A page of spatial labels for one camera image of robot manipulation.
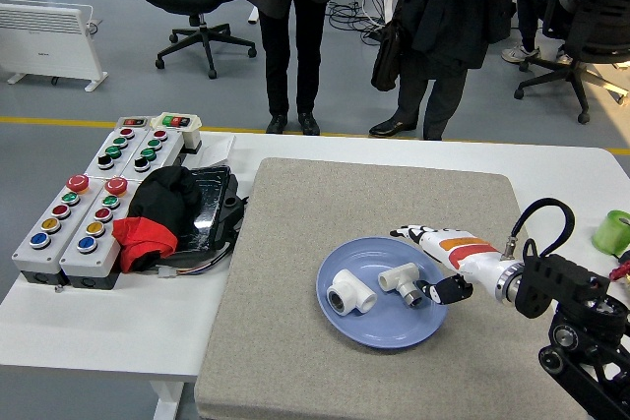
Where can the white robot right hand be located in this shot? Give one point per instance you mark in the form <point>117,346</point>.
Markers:
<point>467,253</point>

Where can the white pipe tee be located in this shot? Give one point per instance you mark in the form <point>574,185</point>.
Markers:
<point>355,292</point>
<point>394,278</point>

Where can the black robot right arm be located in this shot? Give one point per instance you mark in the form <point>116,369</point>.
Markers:
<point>556,282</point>

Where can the blue plate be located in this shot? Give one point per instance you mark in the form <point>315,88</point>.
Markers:
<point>384,326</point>

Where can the grey-brown mat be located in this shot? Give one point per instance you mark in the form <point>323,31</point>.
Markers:
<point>344,194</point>

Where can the green tape roll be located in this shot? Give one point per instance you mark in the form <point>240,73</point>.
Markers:
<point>608,235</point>

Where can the small red item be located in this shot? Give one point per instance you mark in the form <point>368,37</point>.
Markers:
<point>619,272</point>

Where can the black hand bag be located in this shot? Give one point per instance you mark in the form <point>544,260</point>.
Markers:
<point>389,61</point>

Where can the seated person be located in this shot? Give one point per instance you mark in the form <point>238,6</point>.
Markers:
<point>529,2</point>

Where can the black glossy tray device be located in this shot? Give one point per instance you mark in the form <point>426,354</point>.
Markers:
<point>211,208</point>

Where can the white paper sheet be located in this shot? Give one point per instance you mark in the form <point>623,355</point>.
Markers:
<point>216,149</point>

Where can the black cloth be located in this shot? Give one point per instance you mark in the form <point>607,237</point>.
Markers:
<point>162,198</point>

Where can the four-button control box, black knob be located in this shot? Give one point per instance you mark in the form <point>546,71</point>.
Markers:
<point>165,149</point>
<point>110,137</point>

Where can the red cloth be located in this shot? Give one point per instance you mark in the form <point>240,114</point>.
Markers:
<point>143,238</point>

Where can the white table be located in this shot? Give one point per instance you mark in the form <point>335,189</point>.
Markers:
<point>123,321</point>

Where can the five-button control box, red mushroom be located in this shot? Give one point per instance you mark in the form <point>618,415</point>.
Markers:
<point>24,255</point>
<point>74,262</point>

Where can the white panel heater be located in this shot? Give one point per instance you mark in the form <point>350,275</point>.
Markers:
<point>44,46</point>

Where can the cream switch box, green red buttons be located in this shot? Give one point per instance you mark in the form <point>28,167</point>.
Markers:
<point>192,135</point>

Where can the small grey switch box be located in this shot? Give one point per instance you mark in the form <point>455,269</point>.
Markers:
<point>133,122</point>

